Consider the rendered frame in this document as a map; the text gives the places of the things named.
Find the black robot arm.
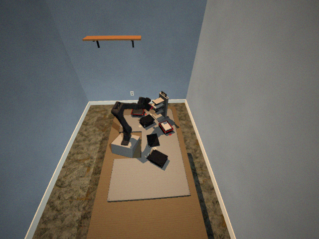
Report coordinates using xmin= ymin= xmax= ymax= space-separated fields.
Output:
xmin=111 ymin=97 xmax=151 ymax=146

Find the black rectangular frame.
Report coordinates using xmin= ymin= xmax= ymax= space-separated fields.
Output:
xmin=148 ymin=149 xmax=168 ymax=168

